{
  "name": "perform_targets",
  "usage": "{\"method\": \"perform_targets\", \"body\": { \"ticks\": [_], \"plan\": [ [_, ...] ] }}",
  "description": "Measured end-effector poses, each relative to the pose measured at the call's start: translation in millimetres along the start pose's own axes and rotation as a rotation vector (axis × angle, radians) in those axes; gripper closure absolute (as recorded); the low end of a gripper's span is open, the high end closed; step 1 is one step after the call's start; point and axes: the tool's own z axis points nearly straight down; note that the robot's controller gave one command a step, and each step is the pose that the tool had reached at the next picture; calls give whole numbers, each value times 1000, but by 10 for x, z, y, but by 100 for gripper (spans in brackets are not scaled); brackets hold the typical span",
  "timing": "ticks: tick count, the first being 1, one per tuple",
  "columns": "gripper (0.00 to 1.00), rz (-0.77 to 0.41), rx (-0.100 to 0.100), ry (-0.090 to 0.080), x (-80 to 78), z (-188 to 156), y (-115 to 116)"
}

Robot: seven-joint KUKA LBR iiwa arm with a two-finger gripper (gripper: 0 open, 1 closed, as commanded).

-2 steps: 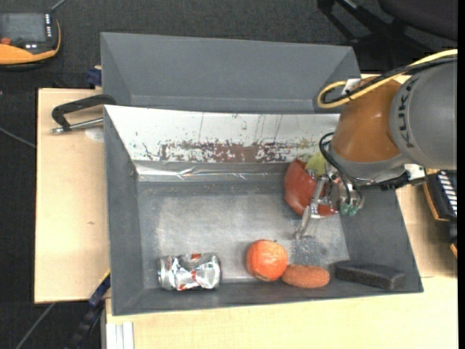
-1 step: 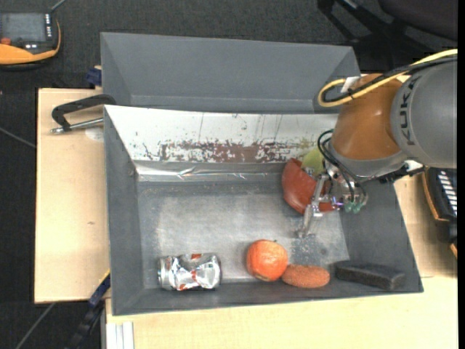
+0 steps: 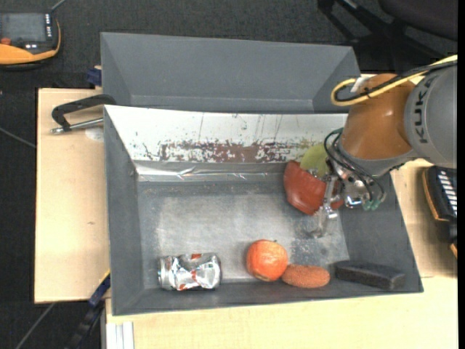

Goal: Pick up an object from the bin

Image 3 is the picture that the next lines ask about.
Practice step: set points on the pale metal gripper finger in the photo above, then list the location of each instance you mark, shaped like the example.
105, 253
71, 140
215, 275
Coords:
330, 191
323, 225

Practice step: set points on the red cup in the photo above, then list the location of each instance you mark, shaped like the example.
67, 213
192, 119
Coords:
303, 189

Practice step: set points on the yellow-green fruit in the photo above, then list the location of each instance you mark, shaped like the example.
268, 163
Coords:
316, 158

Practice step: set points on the brown round scouring pad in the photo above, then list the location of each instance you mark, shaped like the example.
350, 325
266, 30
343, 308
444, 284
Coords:
306, 276

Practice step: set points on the orange fruit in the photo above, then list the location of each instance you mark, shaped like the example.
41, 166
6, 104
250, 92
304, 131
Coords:
267, 260

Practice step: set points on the dark flat block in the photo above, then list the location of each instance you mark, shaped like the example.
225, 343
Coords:
368, 275

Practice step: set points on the grey metal bin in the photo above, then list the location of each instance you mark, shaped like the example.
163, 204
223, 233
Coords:
218, 213

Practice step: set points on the crushed silver drink can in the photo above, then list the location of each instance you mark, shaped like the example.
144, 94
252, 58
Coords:
189, 272

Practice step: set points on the pale wood board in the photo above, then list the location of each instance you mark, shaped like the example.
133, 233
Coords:
69, 202

